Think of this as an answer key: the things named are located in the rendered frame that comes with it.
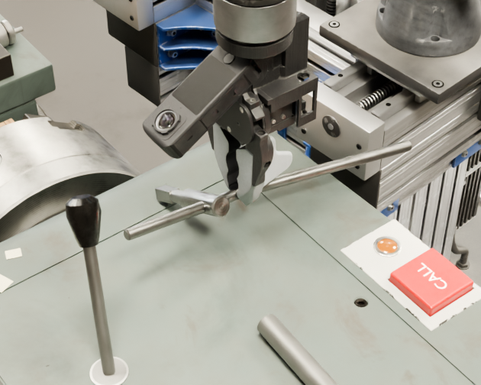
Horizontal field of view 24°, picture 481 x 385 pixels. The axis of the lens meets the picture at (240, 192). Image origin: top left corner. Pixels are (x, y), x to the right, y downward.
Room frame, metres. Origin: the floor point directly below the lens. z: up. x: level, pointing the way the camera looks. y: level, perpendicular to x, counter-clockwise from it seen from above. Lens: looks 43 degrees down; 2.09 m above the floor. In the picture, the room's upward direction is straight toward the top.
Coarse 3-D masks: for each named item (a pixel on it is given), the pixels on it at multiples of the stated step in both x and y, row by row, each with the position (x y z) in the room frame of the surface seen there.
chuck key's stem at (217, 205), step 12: (156, 192) 0.87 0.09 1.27; (168, 192) 0.85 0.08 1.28; (180, 192) 0.84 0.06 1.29; (192, 192) 0.82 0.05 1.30; (204, 192) 0.82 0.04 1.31; (180, 204) 0.83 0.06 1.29; (204, 204) 0.80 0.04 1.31; (216, 204) 0.79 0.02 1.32; (228, 204) 0.80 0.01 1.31; (216, 216) 0.79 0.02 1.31
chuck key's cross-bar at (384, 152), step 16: (400, 144) 0.91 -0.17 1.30; (336, 160) 0.88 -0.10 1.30; (352, 160) 0.88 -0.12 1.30; (368, 160) 0.88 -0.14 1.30; (288, 176) 0.85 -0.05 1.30; (304, 176) 0.85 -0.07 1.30; (224, 192) 0.82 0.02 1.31; (192, 208) 0.79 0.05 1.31; (144, 224) 0.76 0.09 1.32; (160, 224) 0.77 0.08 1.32; (128, 240) 0.75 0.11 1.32
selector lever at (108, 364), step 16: (96, 256) 0.69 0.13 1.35; (96, 272) 0.68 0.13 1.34; (96, 288) 0.67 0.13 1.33; (96, 304) 0.66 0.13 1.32; (96, 320) 0.66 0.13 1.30; (112, 352) 0.64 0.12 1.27; (96, 368) 0.64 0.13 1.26; (112, 368) 0.63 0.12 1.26; (96, 384) 0.62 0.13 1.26; (112, 384) 0.62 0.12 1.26
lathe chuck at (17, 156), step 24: (24, 120) 1.03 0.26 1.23; (48, 120) 1.04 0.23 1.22; (72, 120) 1.07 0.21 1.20; (0, 144) 0.98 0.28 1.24; (24, 144) 0.98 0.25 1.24; (48, 144) 0.98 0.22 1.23; (72, 144) 0.99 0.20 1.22; (96, 144) 1.02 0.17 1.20; (0, 168) 0.94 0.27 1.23; (24, 168) 0.94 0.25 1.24
